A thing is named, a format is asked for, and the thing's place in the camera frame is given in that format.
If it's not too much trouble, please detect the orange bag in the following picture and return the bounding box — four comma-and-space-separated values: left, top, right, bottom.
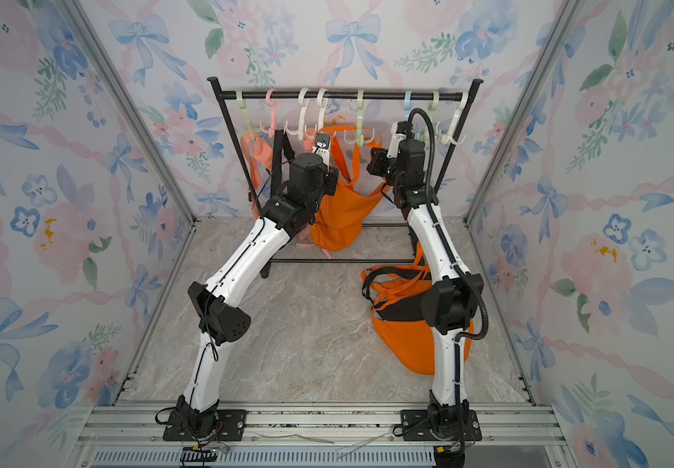
320, 125, 387, 253
371, 245, 479, 376

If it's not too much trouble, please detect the black strap bag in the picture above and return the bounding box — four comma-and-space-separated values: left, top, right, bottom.
362, 265, 433, 322

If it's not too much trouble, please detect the pink bag with buckle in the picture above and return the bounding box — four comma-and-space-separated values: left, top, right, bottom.
309, 208, 333, 261

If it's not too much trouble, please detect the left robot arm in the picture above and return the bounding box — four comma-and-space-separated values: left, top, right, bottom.
163, 153, 339, 445

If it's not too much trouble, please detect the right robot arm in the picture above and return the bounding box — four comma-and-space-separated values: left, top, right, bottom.
362, 140, 487, 454

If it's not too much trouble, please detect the green plastic hook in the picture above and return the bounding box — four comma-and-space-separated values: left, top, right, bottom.
422, 91, 440, 144
343, 90, 375, 147

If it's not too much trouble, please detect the blue plastic hook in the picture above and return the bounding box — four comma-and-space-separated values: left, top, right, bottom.
403, 90, 412, 121

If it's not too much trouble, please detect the white hook far right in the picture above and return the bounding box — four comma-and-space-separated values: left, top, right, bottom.
440, 92, 469, 145

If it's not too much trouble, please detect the white plastic hook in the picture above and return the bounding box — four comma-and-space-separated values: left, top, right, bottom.
313, 88, 328, 138
284, 87, 310, 142

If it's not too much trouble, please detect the pink plastic hook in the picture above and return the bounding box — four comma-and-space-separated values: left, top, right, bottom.
260, 89, 278, 138

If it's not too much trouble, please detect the pink bag far left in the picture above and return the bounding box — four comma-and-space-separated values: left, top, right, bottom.
239, 132, 273, 218

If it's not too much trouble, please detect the pale green hook far left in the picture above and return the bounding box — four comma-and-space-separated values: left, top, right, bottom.
236, 90, 259, 138

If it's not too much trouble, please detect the black metal clothes rack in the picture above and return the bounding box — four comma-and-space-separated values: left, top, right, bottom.
206, 77, 484, 279

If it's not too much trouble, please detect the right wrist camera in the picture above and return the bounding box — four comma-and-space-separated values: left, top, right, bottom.
387, 121, 410, 159

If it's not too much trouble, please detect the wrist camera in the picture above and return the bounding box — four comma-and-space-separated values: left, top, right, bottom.
387, 121, 410, 159
313, 133, 332, 167

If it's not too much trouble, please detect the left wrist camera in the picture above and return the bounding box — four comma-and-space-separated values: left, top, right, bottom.
313, 133, 332, 167

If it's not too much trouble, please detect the black corrugated cable conduit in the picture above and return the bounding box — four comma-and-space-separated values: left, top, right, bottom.
405, 107, 489, 352

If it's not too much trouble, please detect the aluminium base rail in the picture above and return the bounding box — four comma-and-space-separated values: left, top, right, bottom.
66, 401, 576, 467

